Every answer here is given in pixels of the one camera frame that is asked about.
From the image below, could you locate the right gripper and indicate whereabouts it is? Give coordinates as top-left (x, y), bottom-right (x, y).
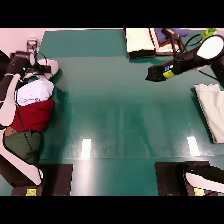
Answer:
top-left (145, 62), bottom-right (176, 83)

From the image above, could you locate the black garment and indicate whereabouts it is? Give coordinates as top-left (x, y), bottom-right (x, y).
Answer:
top-left (128, 49), bottom-right (158, 60)

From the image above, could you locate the cream garment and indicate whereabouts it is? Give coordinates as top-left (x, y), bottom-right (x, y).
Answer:
top-left (125, 28), bottom-right (157, 54)

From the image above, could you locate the white garment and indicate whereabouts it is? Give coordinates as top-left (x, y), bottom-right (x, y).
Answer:
top-left (194, 83), bottom-right (224, 145)

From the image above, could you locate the red garment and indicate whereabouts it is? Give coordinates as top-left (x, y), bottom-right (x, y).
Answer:
top-left (11, 99), bottom-right (56, 134)

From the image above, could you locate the dark green garment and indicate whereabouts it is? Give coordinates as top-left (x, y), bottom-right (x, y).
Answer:
top-left (2, 129), bottom-right (44, 166)

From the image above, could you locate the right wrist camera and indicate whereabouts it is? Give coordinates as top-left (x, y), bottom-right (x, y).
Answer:
top-left (161, 28), bottom-right (185, 63)

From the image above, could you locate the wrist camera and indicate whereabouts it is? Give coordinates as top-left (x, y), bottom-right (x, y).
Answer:
top-left (26, 38), bottom-right (40, 56)
top-left (161, 28), bottom-right (185, 63)

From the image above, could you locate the black cable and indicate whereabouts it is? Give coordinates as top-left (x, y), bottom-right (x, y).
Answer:
top-left (184, 32), bottom-right (205, 50)

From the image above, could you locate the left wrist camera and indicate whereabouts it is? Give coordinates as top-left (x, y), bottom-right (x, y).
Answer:
top-left (26, 38), bottom-right (40, 56)

